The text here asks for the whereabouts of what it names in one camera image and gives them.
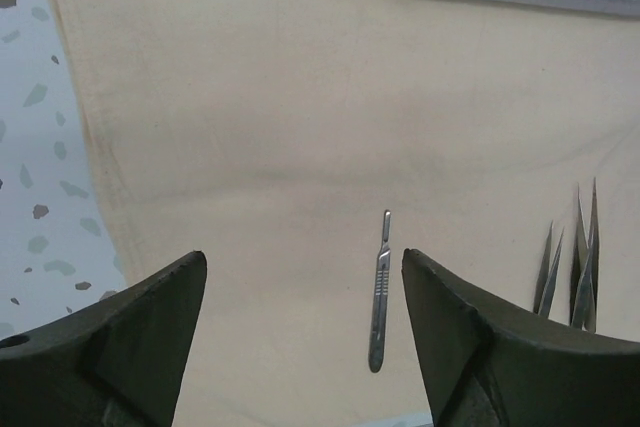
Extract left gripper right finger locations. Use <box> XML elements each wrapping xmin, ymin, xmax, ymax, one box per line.
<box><xmin>402</xmin><ymin>249</ymin><xmax>639</xmax><ymax>426</ymax></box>

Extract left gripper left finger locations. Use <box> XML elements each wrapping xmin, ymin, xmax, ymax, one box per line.
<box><xmin>1</xmin><ymin>251</ymin><xmax>207</xmax><ymax>426</ymax></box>

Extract steel tweezers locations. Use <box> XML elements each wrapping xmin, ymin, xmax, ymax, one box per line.
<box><xmin>569</xmin><ymin>179</ymin><xmax>600</xmax><ymax>333</ymax></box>
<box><xmin>532</xmin><ymin>223</ymin><xmax>564</xmax><ymax>318</ymax></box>

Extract steel scalpel handle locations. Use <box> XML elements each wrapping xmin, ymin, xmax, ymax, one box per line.
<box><xmin>368</xmin><ymin>210</ymin><xmax>391</xmax><ymax>373</ymax></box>

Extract beige cloth wrap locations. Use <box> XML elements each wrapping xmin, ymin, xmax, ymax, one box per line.
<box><xmin>52</xmin><ymin>0</ymin><xmax>639</xmax><ymax>426</ymax></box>

